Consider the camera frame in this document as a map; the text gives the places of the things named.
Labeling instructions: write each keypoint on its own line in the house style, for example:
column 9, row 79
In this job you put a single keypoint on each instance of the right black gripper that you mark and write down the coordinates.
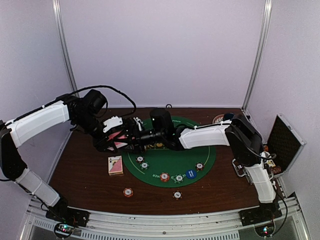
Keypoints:
column 137, row 142

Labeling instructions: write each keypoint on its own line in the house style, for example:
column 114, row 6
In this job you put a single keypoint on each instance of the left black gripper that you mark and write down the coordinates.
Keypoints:
column 100, row 146

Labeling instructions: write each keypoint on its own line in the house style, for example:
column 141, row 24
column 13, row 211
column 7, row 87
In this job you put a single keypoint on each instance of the green chip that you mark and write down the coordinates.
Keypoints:
column 178, row 178
column 144, row 166

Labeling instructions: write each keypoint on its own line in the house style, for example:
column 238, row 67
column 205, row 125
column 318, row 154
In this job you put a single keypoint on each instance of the red chips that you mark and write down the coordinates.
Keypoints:
column 164, row 177

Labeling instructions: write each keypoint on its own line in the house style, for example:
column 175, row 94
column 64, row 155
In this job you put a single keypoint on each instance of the blue small blind button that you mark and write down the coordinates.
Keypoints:
column 191, row 174

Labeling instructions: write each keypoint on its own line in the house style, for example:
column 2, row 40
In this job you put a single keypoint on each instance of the orange poker chip stack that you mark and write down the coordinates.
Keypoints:
column 128, row 192

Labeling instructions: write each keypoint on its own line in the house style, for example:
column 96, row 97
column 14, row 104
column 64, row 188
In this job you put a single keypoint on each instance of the brown poker chip stack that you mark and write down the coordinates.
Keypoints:
column 177, row 195

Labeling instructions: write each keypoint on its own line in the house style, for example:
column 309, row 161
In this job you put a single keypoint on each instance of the red card deck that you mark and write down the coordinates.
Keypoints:
column 116, row 141

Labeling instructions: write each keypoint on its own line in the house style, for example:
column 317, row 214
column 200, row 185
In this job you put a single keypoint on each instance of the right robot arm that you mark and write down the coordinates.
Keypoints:
column 215, row 135

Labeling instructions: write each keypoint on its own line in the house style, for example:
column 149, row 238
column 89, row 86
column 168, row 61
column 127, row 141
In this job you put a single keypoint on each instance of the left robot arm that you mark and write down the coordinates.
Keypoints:
column 79, row 111

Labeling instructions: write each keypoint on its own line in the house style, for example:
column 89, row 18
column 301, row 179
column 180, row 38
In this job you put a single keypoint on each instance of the card deck box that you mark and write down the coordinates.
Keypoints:
column 115, row 165

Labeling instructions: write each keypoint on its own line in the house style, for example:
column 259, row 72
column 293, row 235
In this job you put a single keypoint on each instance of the round green poker mat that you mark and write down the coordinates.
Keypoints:
column 164, row 160

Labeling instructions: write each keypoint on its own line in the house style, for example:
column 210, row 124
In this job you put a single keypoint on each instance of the patterned ceramic saucer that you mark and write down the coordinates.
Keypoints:
column 218, row 119

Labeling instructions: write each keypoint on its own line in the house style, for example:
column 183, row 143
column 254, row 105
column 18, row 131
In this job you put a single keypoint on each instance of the dark blue mug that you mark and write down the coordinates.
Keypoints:
column 228, row 116

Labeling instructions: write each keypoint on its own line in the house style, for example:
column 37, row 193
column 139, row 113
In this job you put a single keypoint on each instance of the aluminium poker chip case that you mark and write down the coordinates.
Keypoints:
column 283, row 146

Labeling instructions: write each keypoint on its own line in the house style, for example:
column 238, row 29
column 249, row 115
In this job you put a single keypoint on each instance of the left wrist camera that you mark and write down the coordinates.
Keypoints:
column 112, row 122

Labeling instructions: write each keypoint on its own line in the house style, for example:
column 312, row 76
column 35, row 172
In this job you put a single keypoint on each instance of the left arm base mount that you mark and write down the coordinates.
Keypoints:
column 70, row 216

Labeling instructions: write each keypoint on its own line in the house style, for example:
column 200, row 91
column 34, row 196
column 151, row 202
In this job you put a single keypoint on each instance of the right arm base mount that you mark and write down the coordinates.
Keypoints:
column 257, row 215

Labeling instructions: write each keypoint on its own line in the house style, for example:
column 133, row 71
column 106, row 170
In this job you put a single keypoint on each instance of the left aluminium frame post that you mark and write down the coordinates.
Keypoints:
column 63, row 42

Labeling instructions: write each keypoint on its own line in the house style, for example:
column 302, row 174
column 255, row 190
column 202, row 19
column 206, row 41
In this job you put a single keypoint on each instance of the aluminium frame post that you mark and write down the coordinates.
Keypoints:
column 63, row 42
column 264, row 30

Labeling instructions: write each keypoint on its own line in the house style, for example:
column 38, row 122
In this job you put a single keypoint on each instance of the right aluminium frame post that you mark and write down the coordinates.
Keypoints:
column 264, row 30

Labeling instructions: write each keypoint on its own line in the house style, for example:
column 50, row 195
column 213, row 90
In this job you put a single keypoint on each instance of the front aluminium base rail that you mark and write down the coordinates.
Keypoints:
column 225, row 225

